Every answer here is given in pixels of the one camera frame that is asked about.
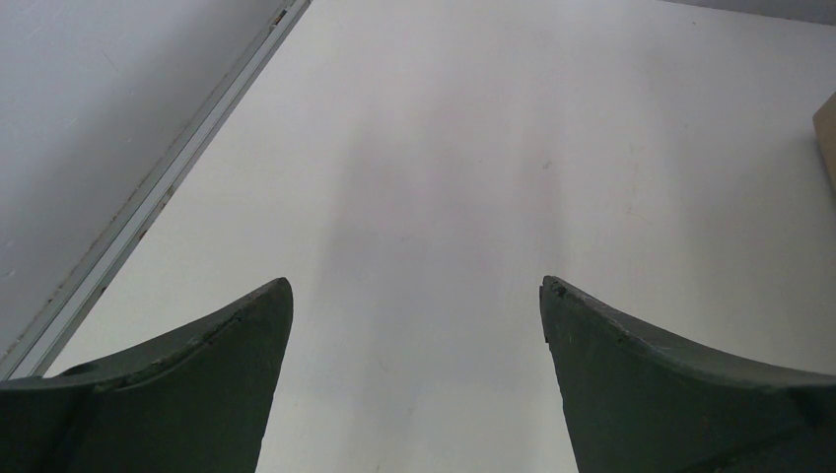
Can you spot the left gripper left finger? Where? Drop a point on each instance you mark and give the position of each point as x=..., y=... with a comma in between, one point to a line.
x=195, y=399

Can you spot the left aluminium corner post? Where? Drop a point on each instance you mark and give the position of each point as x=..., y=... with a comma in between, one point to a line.
x=105, y=108

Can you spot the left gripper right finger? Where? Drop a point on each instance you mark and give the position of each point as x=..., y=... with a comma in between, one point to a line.
x=638, y=398

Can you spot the tan plastic storage bin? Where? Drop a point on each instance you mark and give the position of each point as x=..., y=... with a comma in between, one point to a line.
x=825, y=133

